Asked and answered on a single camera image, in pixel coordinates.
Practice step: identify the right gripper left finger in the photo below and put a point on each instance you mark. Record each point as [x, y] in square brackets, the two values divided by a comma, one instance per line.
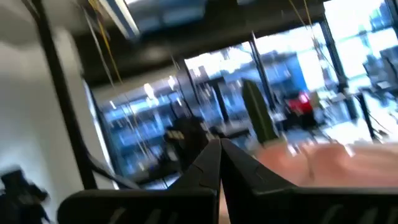
[155, 208]

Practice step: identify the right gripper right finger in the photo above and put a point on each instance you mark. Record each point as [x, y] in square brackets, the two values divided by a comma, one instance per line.
[280, 205]

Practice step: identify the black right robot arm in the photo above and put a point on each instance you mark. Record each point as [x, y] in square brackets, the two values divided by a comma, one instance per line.
[18, 199]

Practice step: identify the green cactus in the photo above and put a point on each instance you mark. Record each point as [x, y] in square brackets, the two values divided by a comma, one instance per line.
[258, 115]

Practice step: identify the red background object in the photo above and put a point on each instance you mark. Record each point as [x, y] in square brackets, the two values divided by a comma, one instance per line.
[300, 104]

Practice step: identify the overhead LED light bar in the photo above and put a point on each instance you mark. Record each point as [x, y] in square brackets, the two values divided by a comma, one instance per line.
[124, 21]

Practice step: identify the black aluminium rig frame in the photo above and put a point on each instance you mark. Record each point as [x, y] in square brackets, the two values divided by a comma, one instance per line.
[66, 96]

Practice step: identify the black window frame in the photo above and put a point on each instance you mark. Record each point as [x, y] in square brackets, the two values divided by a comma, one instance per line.
[334, 53]

